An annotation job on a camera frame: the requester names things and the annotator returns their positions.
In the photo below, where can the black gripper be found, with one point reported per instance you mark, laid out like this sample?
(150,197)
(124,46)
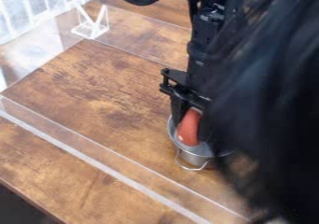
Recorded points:
(183,85)

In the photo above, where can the red plush mushroom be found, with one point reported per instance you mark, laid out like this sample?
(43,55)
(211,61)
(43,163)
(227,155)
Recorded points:
(187,128)

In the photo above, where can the silver metal pot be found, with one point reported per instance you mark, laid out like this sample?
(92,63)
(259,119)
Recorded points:
(194,158)

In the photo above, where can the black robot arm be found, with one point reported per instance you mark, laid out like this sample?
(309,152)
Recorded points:
(210,14)

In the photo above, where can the blurred dark foreground object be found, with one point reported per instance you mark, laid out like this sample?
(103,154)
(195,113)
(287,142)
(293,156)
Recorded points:
(265,109)

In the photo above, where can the clear acrylic triangle bracket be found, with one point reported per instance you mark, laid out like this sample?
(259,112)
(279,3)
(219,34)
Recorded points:
(88,28)

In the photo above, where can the clear acrylic enclosure wall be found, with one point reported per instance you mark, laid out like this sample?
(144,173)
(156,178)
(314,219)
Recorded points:
(194,193)

